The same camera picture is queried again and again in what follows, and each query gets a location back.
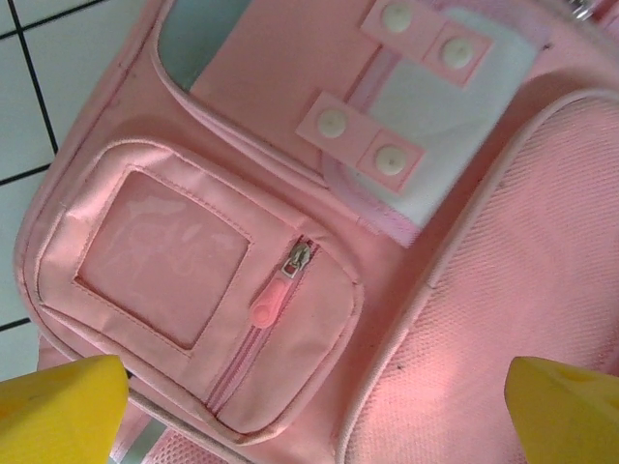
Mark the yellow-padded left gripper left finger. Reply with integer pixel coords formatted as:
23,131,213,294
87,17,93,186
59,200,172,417
0,355,132,464

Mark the pink school backpack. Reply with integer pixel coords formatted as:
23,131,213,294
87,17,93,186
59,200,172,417
12,0,619,464

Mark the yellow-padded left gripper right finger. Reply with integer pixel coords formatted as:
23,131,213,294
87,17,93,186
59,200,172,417
502,356,619,464

